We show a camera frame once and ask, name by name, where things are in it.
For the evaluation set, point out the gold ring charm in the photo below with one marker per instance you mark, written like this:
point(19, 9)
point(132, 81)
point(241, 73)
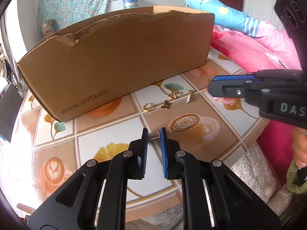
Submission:
point(147, 107)

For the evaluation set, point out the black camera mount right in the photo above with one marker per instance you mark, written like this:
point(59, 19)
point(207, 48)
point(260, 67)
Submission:
point(292, 14)

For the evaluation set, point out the patterned small cushion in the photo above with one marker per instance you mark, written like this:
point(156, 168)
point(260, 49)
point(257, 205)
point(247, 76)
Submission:
point(46, 29)

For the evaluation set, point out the blue cartoon pillow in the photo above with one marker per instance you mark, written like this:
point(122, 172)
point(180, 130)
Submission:
point(228, 17)

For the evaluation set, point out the floral blue hanging cloth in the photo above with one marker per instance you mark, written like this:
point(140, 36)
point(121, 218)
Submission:
point(59, 14)

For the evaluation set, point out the patterned tablecloth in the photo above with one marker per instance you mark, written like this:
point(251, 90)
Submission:
point(49, 152)

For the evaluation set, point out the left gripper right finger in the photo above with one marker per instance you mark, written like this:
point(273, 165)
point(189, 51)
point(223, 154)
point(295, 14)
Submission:
point(213, 196)

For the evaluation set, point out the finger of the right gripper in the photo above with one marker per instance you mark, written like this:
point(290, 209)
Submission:
point(235, 92)
point(239, 77)

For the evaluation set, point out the blue water bottle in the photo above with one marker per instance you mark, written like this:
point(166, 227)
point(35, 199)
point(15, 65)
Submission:
point(127, 4)

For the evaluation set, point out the gold chain clasp charm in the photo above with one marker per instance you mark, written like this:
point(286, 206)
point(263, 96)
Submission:
point(174, 95)

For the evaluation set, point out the brown cardboard box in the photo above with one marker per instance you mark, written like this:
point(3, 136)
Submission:
point(100, 59)

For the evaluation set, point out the pink fleece blanket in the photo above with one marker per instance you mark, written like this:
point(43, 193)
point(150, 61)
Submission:
point(272, 50)

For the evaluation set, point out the small gold butterfly charm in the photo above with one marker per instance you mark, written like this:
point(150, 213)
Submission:
point(166, 105)

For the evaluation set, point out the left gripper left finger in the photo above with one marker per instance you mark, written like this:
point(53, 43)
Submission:
point(94, 197)

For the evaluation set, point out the right hand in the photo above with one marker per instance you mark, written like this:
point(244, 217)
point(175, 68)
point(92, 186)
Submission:
point(299, 146)

